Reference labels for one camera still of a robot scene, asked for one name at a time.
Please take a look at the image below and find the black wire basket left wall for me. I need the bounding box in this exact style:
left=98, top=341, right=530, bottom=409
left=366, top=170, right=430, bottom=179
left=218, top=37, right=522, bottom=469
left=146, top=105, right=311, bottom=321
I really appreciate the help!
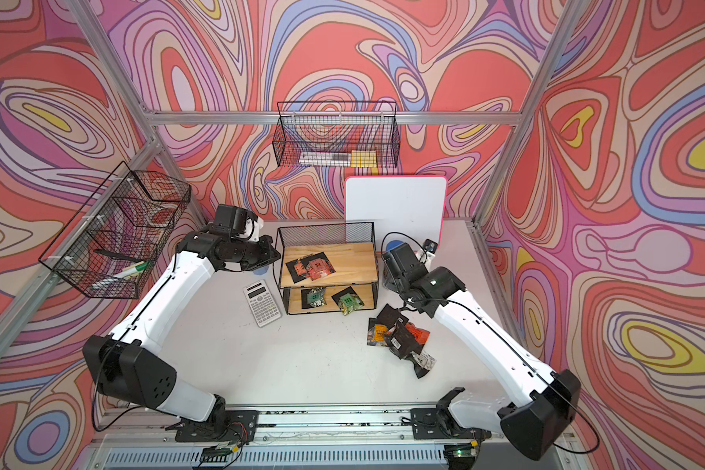
left=38, top=163, right=192, bottom=300

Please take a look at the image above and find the orange black tea bag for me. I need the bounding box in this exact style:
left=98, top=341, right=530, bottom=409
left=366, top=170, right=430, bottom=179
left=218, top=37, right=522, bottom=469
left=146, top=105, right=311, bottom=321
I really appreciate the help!
left=366, top=318, right=390, bottom=347

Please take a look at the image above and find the green white marker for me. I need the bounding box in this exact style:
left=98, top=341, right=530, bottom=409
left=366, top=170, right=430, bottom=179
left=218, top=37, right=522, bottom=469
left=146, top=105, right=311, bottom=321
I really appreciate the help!
left=91, top=262, right=149, bottom=290

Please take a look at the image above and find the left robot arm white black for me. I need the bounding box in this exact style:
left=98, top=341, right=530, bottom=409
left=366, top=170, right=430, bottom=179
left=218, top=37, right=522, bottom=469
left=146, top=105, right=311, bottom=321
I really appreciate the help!
left=82, top=232, right=281, bottom=423

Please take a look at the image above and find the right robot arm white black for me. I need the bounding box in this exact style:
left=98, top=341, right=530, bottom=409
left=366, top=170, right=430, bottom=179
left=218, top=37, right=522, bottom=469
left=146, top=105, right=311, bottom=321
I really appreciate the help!
left=383, top=252, right=582, bottom=460

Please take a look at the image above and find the white floral black tea bag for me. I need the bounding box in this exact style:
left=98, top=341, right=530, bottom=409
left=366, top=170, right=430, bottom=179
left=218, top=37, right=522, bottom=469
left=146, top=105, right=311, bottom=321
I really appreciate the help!
left=409, top=352, right=436, bottom=379

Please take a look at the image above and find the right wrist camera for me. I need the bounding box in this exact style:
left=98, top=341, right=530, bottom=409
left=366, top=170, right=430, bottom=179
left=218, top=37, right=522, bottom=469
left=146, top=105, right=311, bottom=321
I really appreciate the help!
left=383, top=239, right=439, bottom=280

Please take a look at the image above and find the white board pink frame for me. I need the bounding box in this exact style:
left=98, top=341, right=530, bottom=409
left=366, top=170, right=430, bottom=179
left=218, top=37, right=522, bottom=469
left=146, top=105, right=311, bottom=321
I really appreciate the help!
left=345, top=175, right=448, bottom=247

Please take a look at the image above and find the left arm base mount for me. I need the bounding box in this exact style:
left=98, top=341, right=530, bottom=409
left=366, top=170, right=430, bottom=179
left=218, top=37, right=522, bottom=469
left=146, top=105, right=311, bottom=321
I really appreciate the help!
left=174, top=409, right=259, bottom=443

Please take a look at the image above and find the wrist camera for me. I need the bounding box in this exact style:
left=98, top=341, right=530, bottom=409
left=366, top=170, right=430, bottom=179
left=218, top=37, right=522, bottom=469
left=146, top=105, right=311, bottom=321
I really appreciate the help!
left=210, top=205, right=264, bottom=241
left=383, top=239, right=439, bottom=280

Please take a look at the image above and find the black wire wooden two-tier shelf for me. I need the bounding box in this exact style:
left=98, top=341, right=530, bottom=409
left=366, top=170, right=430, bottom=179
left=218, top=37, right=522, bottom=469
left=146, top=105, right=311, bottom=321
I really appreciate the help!
left=273, top=221, right=379, bottom=316

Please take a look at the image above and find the white strip box in basket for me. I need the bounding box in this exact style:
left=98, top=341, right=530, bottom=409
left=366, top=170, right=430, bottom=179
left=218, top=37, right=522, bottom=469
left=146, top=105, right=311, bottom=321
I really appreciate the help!
left=299, top=152, right=352, bottom=168

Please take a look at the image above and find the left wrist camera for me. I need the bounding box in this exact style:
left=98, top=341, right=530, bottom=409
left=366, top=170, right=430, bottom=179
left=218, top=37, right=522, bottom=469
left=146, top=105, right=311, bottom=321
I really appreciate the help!
left=210, top=205, right=264, bottom=241

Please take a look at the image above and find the black tea bag barcode back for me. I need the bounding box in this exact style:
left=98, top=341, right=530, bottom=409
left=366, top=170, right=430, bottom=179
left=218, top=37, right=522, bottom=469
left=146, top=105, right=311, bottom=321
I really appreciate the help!
left=385, top=323, right=423, bottom=360

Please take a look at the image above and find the yellow box in basket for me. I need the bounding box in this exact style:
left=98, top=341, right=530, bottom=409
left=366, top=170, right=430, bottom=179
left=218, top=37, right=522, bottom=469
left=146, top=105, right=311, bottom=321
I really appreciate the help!
left=350, top=150, right=377, bottom=168

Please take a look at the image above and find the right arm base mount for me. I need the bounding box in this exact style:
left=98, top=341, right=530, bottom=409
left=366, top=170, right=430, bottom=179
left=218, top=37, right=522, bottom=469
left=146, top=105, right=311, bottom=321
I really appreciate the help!
left=401, top=387, right=492, bottom=443

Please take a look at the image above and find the black wire basket wall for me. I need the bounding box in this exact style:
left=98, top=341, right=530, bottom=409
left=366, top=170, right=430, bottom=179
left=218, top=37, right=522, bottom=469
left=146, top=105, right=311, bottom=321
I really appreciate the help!
left=272, top=99, right=401, bottom=170
left=38, top=163, right=192, bottom=300

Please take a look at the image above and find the bright red tea bag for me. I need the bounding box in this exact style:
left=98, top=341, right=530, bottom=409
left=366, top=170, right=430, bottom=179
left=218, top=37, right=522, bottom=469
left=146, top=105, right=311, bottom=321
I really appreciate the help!
left=405, top=322, right=430, bottom=346

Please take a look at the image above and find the green tea bag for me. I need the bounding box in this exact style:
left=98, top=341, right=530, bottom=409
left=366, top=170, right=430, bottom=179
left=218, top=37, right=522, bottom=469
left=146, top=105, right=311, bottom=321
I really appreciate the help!
left=332, top=286, right=364, bottom=315
left=301, top=287, right=326, bottom=309

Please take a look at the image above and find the black wire basket back wall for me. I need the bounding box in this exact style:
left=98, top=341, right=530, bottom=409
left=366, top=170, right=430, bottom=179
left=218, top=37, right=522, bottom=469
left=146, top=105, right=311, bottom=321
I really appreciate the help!
left=272, top=99, right=401, bottom=170

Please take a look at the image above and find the white scientific calculator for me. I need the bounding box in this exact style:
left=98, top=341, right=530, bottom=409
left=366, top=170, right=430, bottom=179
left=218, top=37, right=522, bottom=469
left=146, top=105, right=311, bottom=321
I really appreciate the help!
left=243, top=280, right=282, bottom=328

